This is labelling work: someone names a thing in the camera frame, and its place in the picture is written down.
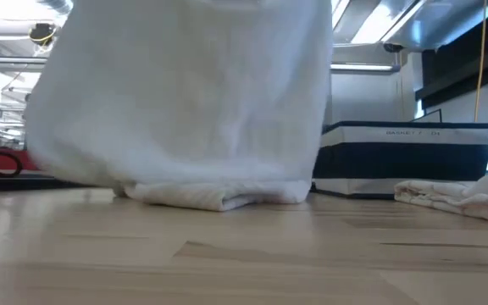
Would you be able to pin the cream towel thin grey plaid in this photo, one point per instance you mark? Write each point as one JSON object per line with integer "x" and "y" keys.
{"x": 176, "y": 106}

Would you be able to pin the navy blue fabric basket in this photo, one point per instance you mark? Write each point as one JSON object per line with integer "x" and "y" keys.
{"x": 396, "y": 161}

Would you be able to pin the white towel wide brown checks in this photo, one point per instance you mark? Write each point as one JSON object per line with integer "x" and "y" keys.
{"x": 460, "y": 199}

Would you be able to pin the long ceiling light bar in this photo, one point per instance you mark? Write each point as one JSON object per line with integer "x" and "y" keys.
{"x": 362, "y": 67}

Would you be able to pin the ceiling dome fixture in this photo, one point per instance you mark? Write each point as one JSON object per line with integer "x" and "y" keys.
{"x": 42, "y": 34}

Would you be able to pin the black security camera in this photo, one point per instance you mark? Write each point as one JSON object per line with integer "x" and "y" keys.
{"x": 393, "y": 47}

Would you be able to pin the black aluminium table frame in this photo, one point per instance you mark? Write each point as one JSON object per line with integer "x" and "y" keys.
{"x": 15, "y": 182}

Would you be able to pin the silver ventilation duct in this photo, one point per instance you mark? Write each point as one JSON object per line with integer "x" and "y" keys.
{"x": 439, "y": 21}

